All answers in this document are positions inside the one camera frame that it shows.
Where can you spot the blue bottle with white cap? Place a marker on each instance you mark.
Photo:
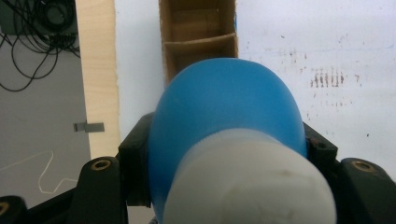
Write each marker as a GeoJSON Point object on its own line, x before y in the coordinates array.
{"type": "Point", "coordinates": [224, 130]}

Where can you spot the white table mat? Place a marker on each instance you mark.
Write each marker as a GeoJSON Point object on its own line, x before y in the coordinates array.
{"type": "Point", "coordinates": [327, 46]}

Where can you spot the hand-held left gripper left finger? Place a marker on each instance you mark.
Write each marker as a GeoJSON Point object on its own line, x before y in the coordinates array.
{"type": "Point", "coordinates": [134, 161]}

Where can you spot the black tape strip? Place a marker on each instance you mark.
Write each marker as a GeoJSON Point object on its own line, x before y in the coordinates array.
{"type": "Point", "coordinates": [89, 127]}

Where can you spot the dark floor case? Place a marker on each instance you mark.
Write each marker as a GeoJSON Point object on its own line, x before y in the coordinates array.
{"type": "Point", "coordinates": [18, 18]}

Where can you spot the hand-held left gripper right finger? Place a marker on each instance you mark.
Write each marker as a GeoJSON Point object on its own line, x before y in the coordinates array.
{"type": "Point", "coordinates": [322, 149]}

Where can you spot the blue cardboard box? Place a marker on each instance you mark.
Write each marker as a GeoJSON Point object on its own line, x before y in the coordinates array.
{"type": "Point", "coordinates": [199, 28]}

